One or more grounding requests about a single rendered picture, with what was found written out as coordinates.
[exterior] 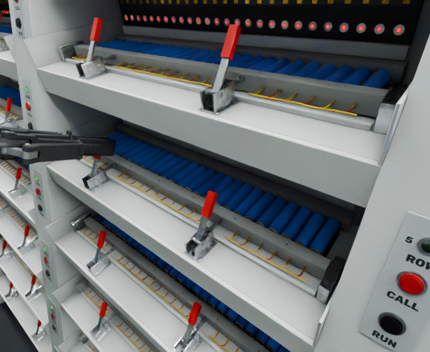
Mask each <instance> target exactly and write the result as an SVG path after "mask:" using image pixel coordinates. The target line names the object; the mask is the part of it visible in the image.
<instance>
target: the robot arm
mask: <svg viewBox="0 0 430 352"><path fill-rule="evenodd" d="M71 136H72V138H71ZM115 145H116V140H110V138H109V137H100V136H87V135H72V132H71V131H66V135H63V133H61V132H52V131H39V130H31V129H18V128H11V127H6V126H0V159H2V160H15V159H21V163H22V164H24V165H29V164H32V163H38V162H46V161H65V160H76V159H77V160H78V161H79V160H80V159H82V157H83V156H114V150H115Z"/></svg>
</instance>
